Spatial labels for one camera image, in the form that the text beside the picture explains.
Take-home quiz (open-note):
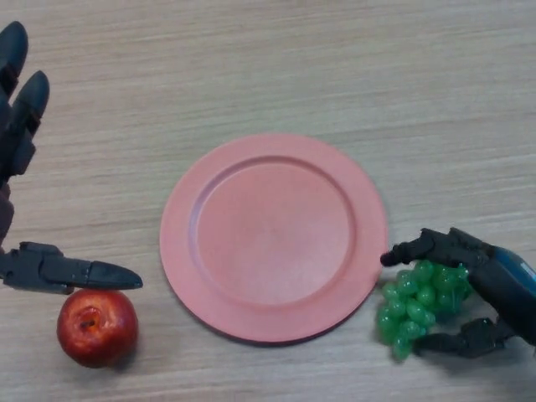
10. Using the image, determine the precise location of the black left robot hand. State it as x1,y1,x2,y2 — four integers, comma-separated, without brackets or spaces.
0,21,144,296

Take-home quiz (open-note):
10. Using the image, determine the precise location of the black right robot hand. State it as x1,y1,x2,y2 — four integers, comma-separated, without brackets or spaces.
379,227,536,359

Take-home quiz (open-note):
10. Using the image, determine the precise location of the green grape bunch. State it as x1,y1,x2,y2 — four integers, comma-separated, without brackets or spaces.
375,259,473,362

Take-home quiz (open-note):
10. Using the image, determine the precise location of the pink round plate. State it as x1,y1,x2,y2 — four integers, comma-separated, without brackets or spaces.
159,133,389,347

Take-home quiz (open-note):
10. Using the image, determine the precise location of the red apple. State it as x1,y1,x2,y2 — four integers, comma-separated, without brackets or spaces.
56,288,139,369

